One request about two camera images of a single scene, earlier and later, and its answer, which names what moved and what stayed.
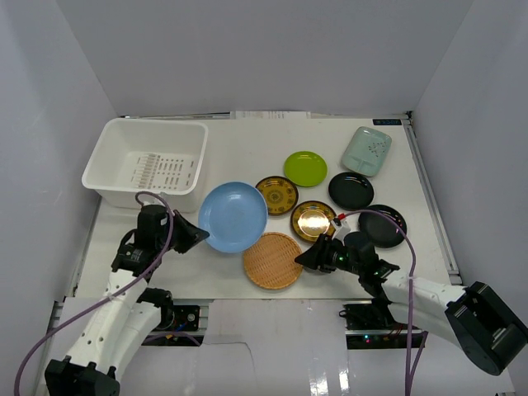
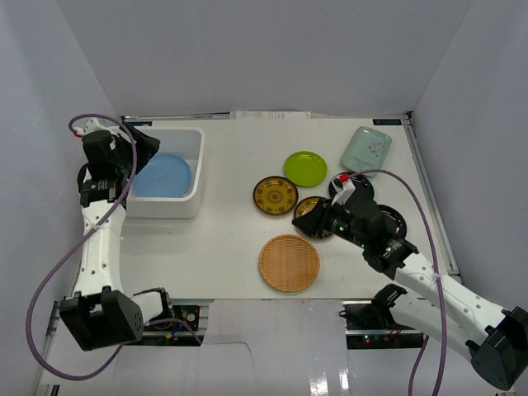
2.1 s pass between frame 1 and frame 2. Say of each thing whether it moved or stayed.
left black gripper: moved
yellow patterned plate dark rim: stayed
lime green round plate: stayed
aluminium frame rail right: stayed
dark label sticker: stayed
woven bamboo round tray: moved
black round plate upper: stayed
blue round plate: moved
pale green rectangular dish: stayed
